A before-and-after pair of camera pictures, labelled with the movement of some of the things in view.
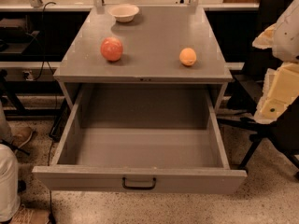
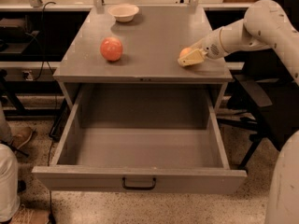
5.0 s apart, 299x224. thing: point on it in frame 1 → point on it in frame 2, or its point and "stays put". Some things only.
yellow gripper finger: x=280 y=89 → x=192 y=57
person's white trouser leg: x=9 y=197 stays put
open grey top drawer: x=147 y=137 stays put
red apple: x=111 y=49 stays put
